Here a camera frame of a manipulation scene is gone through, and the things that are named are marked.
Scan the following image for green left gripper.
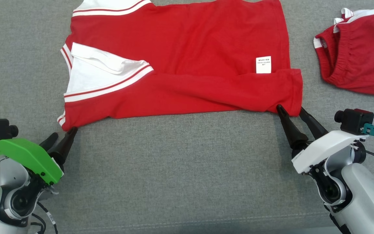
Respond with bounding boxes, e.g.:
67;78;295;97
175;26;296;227
0;127;78;185

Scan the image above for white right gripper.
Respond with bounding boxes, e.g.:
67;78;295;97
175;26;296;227
276;104;369;175

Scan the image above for red shorts with white stripe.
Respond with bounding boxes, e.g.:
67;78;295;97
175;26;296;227
313;7;374;97

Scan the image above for red jersey with white trim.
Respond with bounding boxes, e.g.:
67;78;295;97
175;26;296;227
57;0;304;132

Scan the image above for grey fabric sofa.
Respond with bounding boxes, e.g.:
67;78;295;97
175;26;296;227
0;0;374;234

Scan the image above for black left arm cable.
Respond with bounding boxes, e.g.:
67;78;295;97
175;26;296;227
31;201;58;234

